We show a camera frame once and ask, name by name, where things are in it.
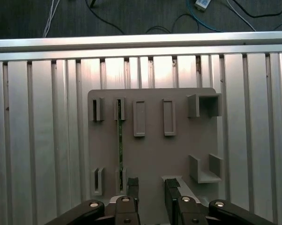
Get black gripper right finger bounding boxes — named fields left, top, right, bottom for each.
left=164, top=178, right=276, bottom=225

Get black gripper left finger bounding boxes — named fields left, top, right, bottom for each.
left=45, top=177, right=141, bottom=225

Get green RAM stick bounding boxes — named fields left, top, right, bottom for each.
left=116, top=99, right=124, bottom=195

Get grey parts rack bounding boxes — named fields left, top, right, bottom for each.
left=87, top=88, right=223, bottom=225

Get white power adapter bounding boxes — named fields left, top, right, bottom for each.
left=193, top=0, right=212, bottom=10

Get blue floor cable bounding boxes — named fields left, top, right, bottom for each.
left=187, top=0, right=228, bottom=33

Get black floor cable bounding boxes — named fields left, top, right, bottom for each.
left=232, top=0, right=282, bottom=19
left=84, top=0, right=132, bottom=35

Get white floor cable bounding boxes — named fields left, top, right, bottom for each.
left=225, top=0, right=258, bottom=32
left=43, top=0, right=60, bottom=38

